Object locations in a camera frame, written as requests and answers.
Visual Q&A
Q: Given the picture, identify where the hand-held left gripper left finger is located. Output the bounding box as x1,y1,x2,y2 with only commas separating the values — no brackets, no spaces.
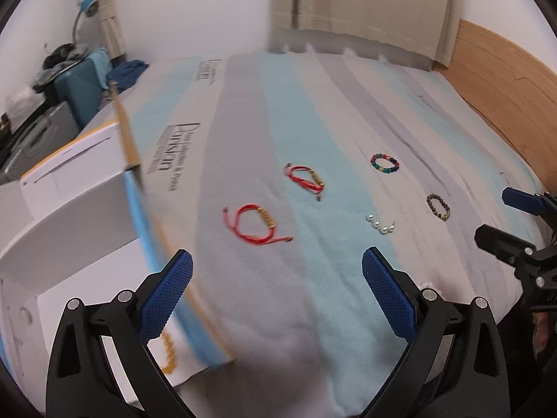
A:
46,249,194,418

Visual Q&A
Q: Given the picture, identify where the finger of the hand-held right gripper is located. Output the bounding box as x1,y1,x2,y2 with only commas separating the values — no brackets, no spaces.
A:
474,224,537,266
502,186,557,216

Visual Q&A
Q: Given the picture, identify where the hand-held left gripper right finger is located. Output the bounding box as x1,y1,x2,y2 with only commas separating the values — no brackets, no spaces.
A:
361,247,510,418

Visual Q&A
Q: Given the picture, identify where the brown bead bracelet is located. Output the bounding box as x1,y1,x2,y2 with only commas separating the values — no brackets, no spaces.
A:
426,194,452,222

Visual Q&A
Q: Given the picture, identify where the white pearl bracelet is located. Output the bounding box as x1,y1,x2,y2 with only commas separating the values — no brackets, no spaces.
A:
366,214,397,235

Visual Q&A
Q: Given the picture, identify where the red cord bracelet gold tube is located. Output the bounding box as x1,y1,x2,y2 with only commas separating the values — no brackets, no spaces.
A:
285,162,326,202
223,204,294,245

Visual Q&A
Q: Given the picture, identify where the multicoloured bead bracelet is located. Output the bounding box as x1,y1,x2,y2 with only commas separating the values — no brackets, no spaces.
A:
370,152,400,174

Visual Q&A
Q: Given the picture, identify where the white cardboard box yellow lid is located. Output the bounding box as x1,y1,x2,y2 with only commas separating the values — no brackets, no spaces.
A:
0,80,236,405

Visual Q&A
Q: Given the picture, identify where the striped blue grey blanket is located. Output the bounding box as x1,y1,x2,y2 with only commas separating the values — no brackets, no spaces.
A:
83,50,544,418

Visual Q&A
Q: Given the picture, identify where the wooden headboard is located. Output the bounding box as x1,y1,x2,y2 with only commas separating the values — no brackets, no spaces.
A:
435,18,557,184

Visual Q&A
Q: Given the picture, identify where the grey suitcase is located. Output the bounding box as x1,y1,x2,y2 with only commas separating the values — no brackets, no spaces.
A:
0,102,79,184

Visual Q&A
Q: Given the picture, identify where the teal suitcase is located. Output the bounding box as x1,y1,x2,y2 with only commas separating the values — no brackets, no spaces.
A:
54,52,114,129

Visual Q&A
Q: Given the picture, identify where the dark blue cloth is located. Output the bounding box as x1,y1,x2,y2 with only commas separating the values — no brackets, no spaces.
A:
107,60,149,92

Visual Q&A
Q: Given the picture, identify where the light teal cloth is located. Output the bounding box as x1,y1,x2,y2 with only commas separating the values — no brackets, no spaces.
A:
87,49,115,88

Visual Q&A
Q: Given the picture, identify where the wide beige curtain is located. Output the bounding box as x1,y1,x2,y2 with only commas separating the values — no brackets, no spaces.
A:
272,0,462,72

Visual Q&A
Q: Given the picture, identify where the dark clothes pile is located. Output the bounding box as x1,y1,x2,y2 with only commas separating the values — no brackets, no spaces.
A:
41,42,90,72

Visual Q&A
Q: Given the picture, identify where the narrow beige curtain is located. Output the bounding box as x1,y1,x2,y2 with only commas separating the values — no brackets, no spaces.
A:
98,4,128,61

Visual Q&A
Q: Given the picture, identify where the blue desk lamp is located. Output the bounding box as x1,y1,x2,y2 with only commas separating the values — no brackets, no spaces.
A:
72,0,100,46

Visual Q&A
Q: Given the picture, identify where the amber bead bracelet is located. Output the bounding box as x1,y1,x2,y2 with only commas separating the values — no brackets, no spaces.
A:
160,333,177,374

